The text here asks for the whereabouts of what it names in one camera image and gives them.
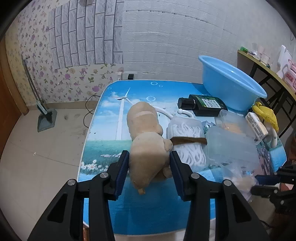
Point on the dark bottle green label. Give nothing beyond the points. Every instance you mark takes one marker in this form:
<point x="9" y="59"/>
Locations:
<point x="208" y="105"/>

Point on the beige plush toy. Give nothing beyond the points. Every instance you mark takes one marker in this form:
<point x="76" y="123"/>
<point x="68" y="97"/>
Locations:
<point x="145" y="148"/>

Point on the frosted plastic box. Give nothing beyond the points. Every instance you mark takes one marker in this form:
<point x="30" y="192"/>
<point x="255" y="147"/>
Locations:
<point x="231" y="148"/>

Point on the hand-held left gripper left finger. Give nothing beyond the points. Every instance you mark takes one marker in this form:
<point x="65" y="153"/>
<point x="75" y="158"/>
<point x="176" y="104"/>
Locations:
<point x="122" y="171"/>

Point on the white doll yellow knit hat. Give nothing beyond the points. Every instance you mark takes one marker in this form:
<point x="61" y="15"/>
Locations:
<point x="268" y="115"/>

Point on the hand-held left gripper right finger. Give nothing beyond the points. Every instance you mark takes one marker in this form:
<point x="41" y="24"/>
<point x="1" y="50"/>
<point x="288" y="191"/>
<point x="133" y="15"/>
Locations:
<point x="175" y="171"/>

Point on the crumpled clear plastic wrap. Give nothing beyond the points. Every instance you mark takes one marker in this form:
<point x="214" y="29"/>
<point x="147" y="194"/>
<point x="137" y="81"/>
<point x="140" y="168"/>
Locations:
<point x="254" y="53"/>

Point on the white wall charger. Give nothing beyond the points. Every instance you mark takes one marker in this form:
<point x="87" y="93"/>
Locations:
<point x="256" y="125"/>

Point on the brown wooden door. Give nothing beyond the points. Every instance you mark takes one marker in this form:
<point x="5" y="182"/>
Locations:
<point x="9" y="104"/>

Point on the small green box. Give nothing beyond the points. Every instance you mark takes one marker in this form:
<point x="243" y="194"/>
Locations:
<point x="243" y="49"/>

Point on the blue plastic basin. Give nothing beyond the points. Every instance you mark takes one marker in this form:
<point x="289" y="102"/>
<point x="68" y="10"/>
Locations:
<point x="231" y="92"/>

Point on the white plastic hook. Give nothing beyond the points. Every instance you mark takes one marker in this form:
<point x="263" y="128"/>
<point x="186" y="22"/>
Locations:
<point x="185" y="112"/>

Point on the wooden side table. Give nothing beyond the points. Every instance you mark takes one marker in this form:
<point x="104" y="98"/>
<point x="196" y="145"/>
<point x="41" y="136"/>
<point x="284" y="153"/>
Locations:
<point x="261" y="67"/>

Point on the clear toothpick box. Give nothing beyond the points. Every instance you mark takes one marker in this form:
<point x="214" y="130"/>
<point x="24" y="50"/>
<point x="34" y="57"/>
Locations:
<point x="233" y="125"/>

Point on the black wall adapter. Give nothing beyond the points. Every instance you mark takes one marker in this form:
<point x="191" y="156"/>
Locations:
<point x="130" y="76"/>

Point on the pink and white package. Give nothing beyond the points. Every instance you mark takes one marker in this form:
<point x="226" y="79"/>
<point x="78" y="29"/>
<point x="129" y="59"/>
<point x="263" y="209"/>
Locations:
<point x="288" y="67"/>

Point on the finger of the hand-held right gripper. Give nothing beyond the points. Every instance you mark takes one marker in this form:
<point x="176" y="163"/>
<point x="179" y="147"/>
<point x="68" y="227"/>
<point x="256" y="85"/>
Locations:
<point x="266" y="180"/>
<point x="263" y="191"/>

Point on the clear plastic bag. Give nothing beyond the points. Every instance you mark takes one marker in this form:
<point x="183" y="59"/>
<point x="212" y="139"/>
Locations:
<point x="238" y="178"/>

